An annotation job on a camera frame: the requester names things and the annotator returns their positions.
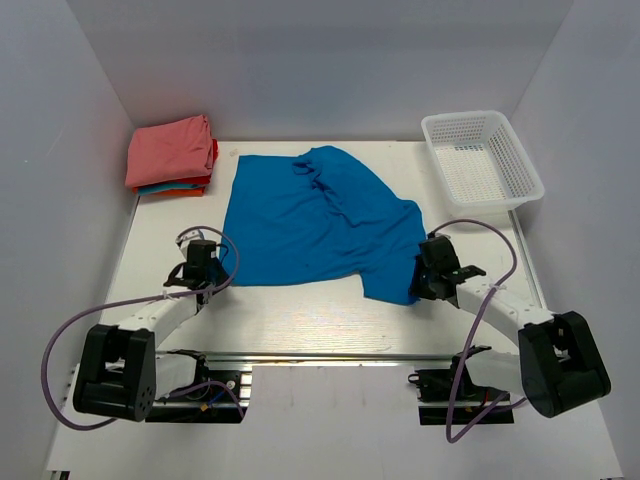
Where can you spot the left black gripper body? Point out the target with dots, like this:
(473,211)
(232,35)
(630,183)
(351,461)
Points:
(218,275)

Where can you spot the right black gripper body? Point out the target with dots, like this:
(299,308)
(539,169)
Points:
(422,285)

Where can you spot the blue t-shirt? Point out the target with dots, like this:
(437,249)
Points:
(320,216)

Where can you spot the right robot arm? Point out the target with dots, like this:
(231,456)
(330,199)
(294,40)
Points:
(557,367)

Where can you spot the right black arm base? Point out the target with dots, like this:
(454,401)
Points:
(487,377)

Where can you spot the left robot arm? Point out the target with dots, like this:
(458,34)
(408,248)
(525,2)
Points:
(121,373)

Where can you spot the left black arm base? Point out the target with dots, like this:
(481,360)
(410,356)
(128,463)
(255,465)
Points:
(192,387)

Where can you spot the teal folded t-shirt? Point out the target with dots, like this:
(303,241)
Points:
(171,189)

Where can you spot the white plastic basket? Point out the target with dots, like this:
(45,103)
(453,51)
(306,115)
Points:
(480,162)

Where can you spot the pink folded t-shirt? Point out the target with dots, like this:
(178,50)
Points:
(189,129)

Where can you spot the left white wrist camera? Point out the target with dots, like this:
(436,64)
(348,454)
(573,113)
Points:
(183,240)

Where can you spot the aluminium table edge rail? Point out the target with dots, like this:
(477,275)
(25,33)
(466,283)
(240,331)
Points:
(298,357)

